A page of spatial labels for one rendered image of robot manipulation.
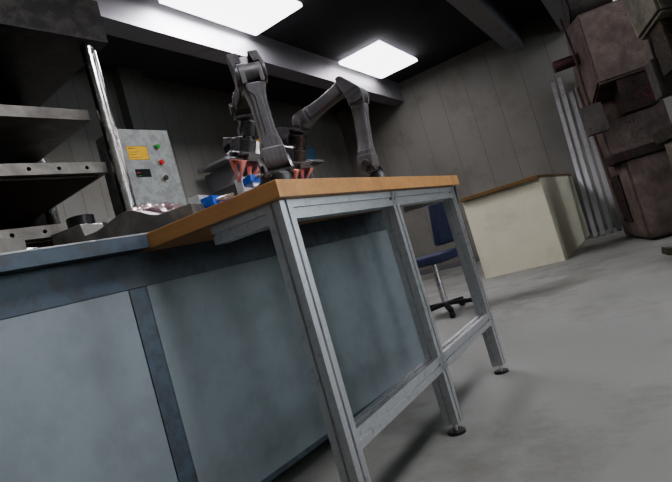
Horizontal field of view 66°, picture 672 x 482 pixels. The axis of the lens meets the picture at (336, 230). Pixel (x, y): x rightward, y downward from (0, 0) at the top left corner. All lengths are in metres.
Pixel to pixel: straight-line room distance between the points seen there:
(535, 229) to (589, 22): 1.94
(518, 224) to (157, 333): 4.49
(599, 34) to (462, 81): 3.26
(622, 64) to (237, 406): 4.68
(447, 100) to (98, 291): 7.47
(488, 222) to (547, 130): 2.78
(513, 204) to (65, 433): 4.76
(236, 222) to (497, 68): 7.29
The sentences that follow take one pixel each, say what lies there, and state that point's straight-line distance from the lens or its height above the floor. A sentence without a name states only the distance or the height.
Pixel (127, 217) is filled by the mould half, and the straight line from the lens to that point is 1.58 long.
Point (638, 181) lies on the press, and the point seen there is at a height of 0.54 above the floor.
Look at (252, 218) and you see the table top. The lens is 1.18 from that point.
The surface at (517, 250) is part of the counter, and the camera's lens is 5.52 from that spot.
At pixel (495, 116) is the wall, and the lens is 8.19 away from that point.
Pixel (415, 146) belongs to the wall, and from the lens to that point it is 8.56.
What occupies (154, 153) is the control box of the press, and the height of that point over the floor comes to 1.35.
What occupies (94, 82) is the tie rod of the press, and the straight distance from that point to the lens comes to 2.56.
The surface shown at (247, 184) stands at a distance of 1.75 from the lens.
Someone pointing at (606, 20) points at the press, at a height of 1.99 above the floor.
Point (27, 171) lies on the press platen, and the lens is 2.33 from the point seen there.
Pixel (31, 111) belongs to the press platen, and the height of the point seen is 1.52.
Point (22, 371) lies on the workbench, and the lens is 1.28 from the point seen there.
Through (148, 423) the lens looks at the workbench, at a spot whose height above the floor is 0.35.
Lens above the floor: 0.60
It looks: 3 degrees up
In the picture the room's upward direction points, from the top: 16 degrees counter-clockwise
